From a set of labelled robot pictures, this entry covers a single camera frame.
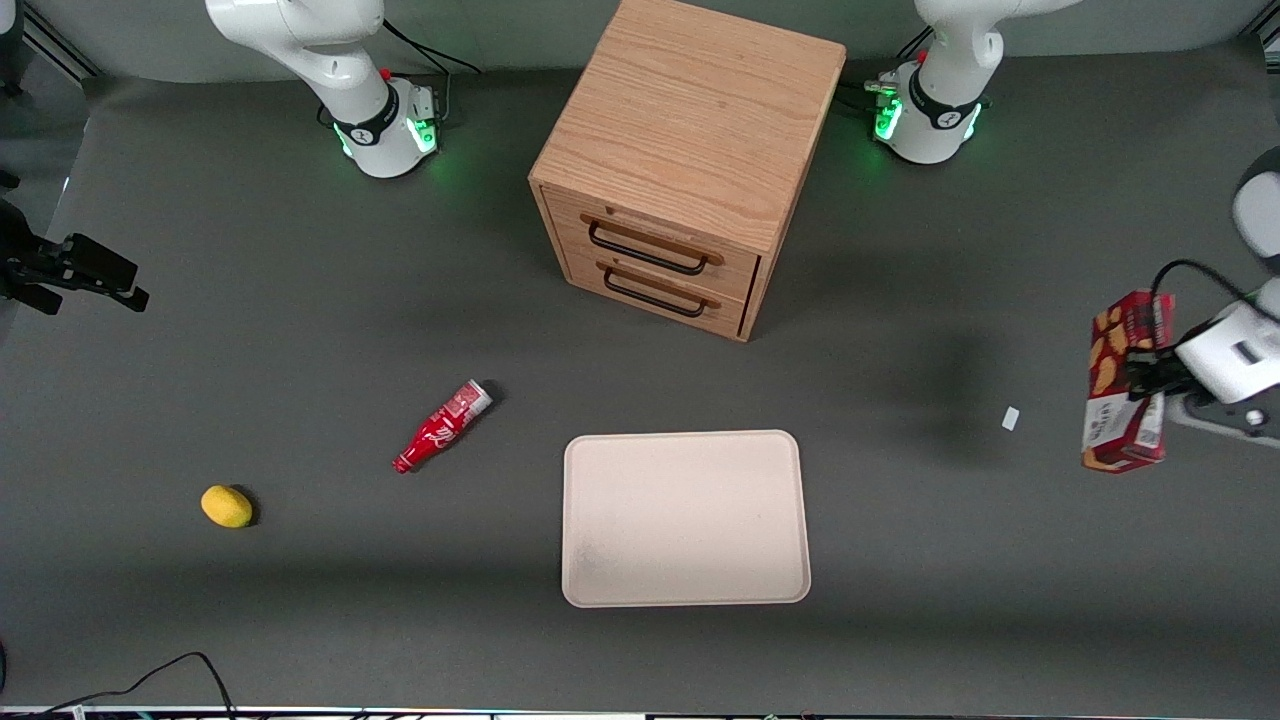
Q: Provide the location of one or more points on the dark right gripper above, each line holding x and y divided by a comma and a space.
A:
22, 262

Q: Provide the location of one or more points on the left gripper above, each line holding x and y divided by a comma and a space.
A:
1152, 375

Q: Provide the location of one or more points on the red cookie box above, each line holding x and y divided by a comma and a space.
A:
1108, 420

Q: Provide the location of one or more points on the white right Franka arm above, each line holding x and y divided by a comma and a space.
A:
340, 70

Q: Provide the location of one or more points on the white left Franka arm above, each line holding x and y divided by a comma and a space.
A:
940, 110

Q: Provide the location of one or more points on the beige rectangular tray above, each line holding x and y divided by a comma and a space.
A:
685, 520

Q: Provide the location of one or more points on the small white paper scrap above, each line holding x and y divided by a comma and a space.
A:
1010, 418

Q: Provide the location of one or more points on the yellow lemon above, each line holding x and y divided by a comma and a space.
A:
227, 506

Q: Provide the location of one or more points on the red cola bottle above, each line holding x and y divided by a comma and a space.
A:
440, 428

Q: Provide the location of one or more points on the wooden drawer cabinet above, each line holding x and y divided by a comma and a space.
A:
690, 110

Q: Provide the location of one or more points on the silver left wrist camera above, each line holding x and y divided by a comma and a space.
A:
1230, 420

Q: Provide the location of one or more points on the aluminium frame rail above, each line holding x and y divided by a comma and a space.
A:
60, 42
1268, 33

